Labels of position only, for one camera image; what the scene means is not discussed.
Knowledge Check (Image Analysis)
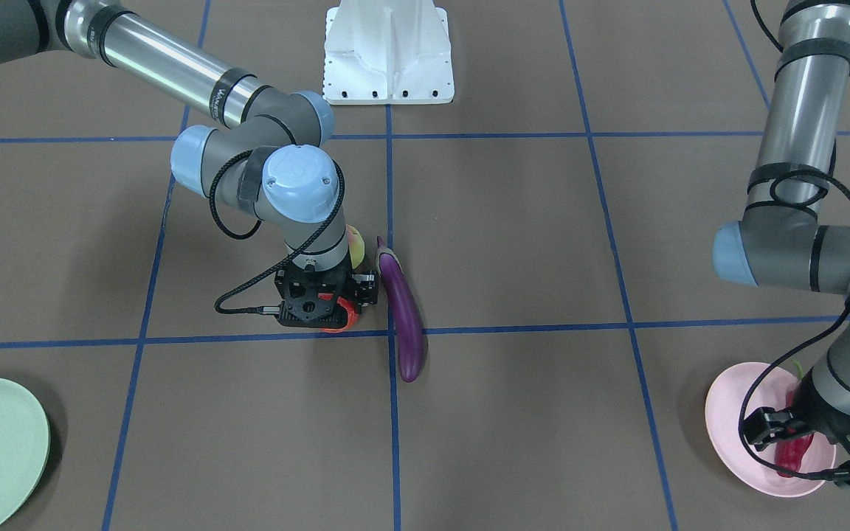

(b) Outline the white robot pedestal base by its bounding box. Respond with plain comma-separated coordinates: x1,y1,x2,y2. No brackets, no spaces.
322,1,455,105

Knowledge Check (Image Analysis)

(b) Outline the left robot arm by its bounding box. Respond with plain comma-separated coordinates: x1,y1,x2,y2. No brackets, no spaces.
713,1,850,487

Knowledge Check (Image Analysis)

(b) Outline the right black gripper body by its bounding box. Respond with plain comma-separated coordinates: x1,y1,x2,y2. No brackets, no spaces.
262,263,380,329

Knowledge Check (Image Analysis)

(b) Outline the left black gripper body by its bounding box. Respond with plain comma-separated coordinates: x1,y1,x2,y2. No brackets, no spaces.
742,383,850,488

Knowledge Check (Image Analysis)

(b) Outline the pink plate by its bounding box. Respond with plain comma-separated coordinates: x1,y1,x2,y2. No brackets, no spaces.
705,362,837,498

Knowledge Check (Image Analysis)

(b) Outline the red orange pomegranate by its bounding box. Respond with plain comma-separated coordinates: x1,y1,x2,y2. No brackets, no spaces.
321,296,359,335

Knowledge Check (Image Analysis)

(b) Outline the purple eggplant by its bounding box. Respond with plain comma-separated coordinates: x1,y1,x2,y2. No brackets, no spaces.
375,237,427,383

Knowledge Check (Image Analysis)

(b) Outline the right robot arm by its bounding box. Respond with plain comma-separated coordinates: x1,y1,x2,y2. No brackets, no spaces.
0,1,378,333

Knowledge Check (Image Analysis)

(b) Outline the red chili pepper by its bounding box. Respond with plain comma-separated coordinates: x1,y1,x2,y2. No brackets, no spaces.
775,431,815,478

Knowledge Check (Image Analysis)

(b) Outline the peach with brown stem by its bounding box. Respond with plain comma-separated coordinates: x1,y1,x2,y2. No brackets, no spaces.
345,224,367,270

